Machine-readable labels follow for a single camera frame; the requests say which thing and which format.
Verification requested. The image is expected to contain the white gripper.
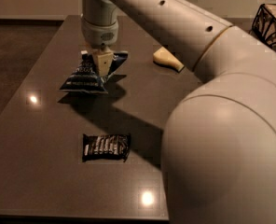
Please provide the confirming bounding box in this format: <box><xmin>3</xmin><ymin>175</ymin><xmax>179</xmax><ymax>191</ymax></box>
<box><xmin>81</xmin><ymin>18</ymin><xmax>118</xmax><ymax>77</ymax></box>

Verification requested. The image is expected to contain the blue chip bag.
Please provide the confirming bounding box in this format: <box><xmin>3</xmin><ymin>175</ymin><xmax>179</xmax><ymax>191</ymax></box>
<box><xmin>60</xmin><ymin>51</ymin><xmax>128</xmax><ymax>94</ymax></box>

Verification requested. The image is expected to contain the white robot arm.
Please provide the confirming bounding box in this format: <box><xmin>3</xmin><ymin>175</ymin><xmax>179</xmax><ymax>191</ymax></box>
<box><xmin>83</xmin><ymin>0</ymin><xmax>276</xmax><ymax>224</ymax></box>

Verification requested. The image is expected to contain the black rxbar chocolate bar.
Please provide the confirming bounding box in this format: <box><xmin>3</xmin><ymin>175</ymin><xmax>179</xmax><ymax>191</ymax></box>
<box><xmin>82</xmin><ymin>134</ymin><xmax>131</xmax><ymax>161</ymax></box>

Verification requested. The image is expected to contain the yellow sponge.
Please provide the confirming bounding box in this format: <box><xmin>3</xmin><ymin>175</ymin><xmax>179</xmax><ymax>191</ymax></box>
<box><xmin>153</xmin><ymin>47</ymin><xmax>184</xmax><ymax>72</ymax></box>

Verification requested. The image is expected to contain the black wire basket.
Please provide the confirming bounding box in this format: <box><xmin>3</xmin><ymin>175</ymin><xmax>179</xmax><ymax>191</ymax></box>
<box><xmin>251</xmin><ymin>4</ymin><xmax>276</xmax><ymax>51</ymax></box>

